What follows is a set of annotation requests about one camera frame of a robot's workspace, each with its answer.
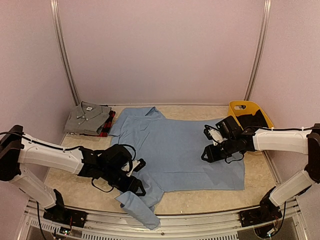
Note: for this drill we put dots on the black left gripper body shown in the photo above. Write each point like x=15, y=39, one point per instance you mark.
x=120, y=184

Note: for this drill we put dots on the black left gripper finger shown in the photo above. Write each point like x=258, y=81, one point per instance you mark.
x=139, y=185
x=140, y=193

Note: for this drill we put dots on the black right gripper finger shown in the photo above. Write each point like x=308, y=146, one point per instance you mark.
x=207, y=159
x=205, y=151

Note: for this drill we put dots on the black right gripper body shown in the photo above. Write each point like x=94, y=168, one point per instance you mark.
x=219, y=155

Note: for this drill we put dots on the light blue long sleeve shirt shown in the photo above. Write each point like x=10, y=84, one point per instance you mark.
x=172, y=151

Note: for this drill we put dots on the yellow plastic basket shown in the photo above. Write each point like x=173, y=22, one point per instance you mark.
x=245, y=107

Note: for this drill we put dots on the red black plaid shirt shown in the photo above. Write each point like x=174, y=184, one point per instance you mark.
x=105, y=128

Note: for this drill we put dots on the grey denim shirt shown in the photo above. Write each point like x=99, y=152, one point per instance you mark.
x=87, y=119

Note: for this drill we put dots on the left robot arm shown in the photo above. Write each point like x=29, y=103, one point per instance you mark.
x=115, y=165

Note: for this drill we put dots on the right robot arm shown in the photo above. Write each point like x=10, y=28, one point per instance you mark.
x=229, y=138

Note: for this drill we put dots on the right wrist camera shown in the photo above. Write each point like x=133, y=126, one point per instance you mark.
x=213, y=134

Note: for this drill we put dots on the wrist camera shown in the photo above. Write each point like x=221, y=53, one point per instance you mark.
x=133, y=166
x=213, y=134

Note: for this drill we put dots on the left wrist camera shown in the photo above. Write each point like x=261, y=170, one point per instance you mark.
x=133, y=166

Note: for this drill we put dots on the aluminium front rail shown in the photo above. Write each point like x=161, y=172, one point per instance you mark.
x=221, y=225

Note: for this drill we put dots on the right aluminium frame post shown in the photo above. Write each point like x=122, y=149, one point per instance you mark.
x=259, y=49

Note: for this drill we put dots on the aluminium frame post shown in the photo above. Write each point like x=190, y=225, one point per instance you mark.
x=259, y=49
x=55, y=11

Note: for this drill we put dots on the left aluminium frame post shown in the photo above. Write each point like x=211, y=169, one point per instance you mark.
x=55, y=11

